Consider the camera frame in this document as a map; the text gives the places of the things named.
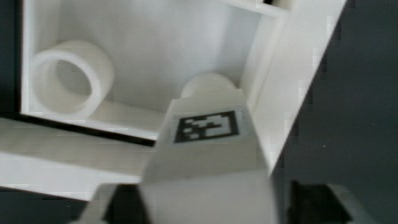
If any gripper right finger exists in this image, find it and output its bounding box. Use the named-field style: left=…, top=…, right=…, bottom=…
left=286, top=180, right=381, bottom=224

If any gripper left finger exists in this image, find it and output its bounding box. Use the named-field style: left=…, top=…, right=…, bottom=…
left=77, top=183, right=148, bottom=224

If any white chair leg with tag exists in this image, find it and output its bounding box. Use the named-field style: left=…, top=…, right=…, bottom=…
left=139, top=73, right=279, bottom=224

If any white chair seat part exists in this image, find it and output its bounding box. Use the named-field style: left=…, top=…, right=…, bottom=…
left=22, top=0, right=288, bottom=140

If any white U-shaped fence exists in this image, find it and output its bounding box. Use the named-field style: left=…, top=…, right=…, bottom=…
left=0, top=0, right=347, bottom=199

